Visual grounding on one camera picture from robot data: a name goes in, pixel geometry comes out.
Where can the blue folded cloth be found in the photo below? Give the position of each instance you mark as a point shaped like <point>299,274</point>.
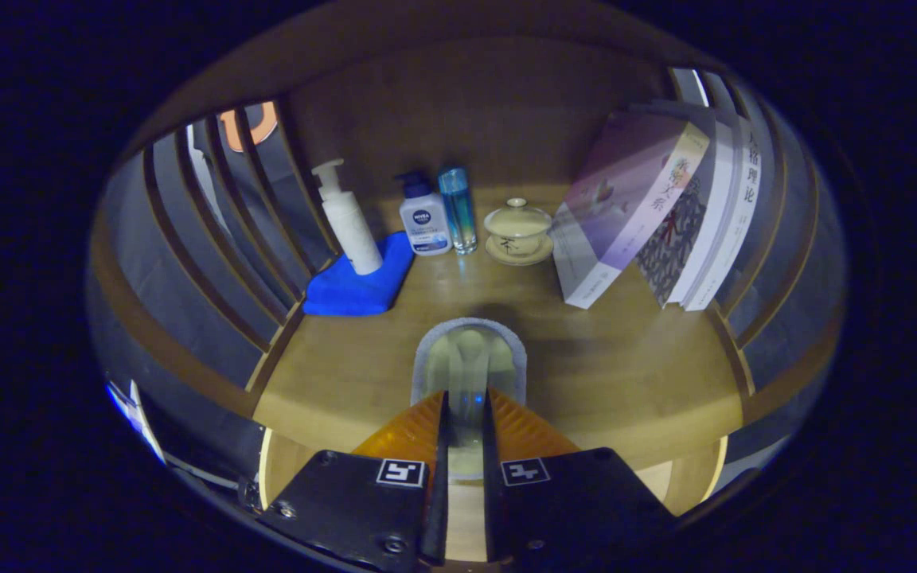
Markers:
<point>355,290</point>

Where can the wooden cabinet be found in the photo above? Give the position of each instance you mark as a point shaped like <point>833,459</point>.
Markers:
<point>490,119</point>

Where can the beige lidded tea cup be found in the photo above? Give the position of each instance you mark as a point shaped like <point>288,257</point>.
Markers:
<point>517,227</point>

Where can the wooden countertop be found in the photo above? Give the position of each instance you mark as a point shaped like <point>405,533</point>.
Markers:
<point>626,374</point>

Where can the white spine book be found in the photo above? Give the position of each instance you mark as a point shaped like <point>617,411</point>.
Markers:
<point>737,199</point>

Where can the slim blue bottle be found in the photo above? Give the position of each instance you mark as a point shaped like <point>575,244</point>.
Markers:
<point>458,211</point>

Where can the white lotion bottle blue cap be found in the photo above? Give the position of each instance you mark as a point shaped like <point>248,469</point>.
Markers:
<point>424,223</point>

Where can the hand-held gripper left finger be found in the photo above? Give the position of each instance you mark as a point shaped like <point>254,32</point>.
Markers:
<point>347,509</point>

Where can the white pump bottle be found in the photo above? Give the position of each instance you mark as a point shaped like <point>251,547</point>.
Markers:
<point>351,231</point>

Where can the patterned cover book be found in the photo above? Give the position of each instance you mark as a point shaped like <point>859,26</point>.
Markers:
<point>673,231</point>

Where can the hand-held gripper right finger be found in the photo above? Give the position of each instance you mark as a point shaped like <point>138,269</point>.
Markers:
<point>578,501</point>

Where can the purple book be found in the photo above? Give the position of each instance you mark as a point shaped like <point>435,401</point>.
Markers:
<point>618,207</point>

